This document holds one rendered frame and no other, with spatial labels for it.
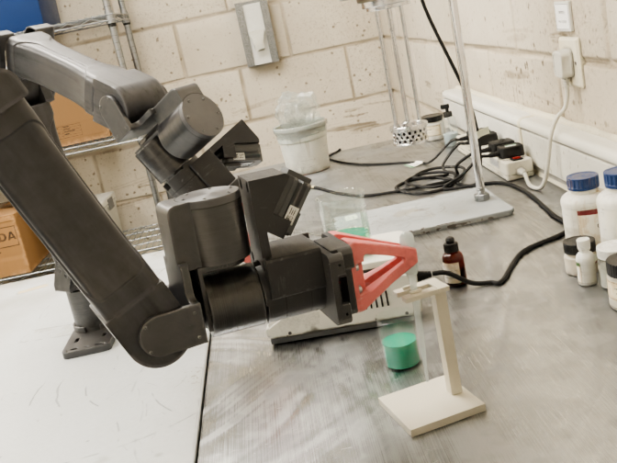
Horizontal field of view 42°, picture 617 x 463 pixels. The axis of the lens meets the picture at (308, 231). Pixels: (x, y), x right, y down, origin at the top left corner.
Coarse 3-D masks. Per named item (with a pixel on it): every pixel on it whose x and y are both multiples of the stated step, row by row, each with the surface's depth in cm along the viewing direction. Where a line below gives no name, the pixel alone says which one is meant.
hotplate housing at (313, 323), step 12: (420, 276) 109; (396, 288) 101; (384, 300) 102; (396, 300) 102; (420, 300) 102; (312, 312) 102; (360, 312) 102; (372, 312) 102; (276, 324) 103; (288, 324) 103; (300, 324) 103; (312, 324) 103; (324, 324) 103; (336, 324) 103; (348, 324) 103; (360, 324) 103; (372, 324) 103; (276, 336) 104; (288, 336) 104; (300, 336) 104; (312, 336) 104
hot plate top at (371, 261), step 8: (392, 232) 111; (400, 232) 111; (384, 240) 109; (392, 240) 108; (368, 256) 103; (376, 256) 103; (384, 256) 102; (392, 256) 101; (368, 264) 101; (376, 264) 101
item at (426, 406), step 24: (408, 288) 79; (432, 288) 77; (456, 360) 80; (432, 384) 84; (456, 384) 81; (384, 408) 83; (408, 408) 80; (432, 408) 79; (456, 408) 78; (480, 408) 78; (408, 432) 77
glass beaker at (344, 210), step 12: (336, 192) 107; (348, 192) 107; (360, 192) 105; (324, 204) 102; (336, 204) 101; (348, 204) 102; (360, 204) 103; (324, 216) 103; (336, 216) 102; (348, 216) 102; (360, 216) 103; (324, 228) 104; (336, 228) 102; (348, 228) 102; (360, 228) 103
